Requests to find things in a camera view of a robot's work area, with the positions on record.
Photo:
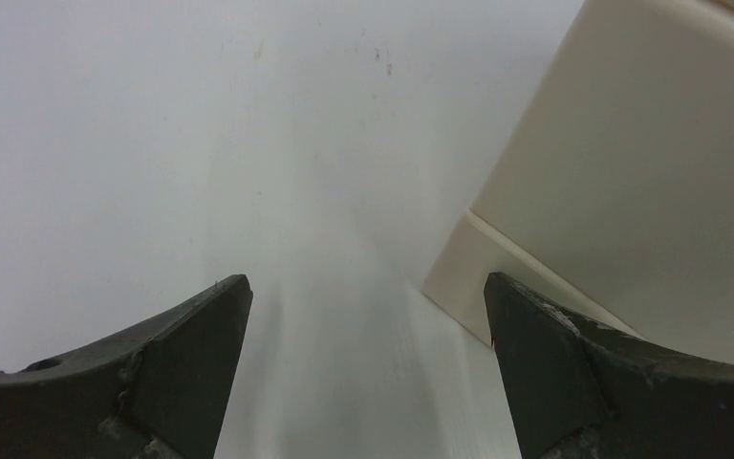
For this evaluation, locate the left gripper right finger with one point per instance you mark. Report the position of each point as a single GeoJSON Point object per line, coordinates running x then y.
{"type": "Point", "coordinates": [577, 388]}

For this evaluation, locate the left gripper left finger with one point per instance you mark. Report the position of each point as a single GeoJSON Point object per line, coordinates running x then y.
{"type": "Point", "coordinates": [157, 389]}

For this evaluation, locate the cream drawer organizer cabinet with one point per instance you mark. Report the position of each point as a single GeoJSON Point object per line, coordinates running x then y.
{"type": "Point", "coordinates": [615, 193]}

